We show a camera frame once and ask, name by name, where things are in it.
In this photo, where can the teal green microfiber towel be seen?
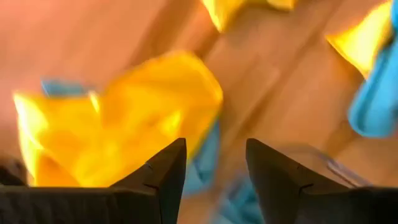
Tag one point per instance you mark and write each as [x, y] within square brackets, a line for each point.
[239, 202]

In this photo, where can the light blue microfiber towel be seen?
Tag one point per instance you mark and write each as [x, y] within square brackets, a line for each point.
[376, 102]

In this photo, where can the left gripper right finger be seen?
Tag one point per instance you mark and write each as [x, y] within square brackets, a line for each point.
[295, 199]

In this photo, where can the yellow microfiber towel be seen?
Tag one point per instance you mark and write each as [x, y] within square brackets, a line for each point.
[363, 43]
[124, 124]
[224, 12]

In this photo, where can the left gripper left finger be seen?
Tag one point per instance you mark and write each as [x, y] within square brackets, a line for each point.
[140, 202]

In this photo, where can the clear plastic basket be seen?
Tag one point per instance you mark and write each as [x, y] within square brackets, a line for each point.
[348, 174]

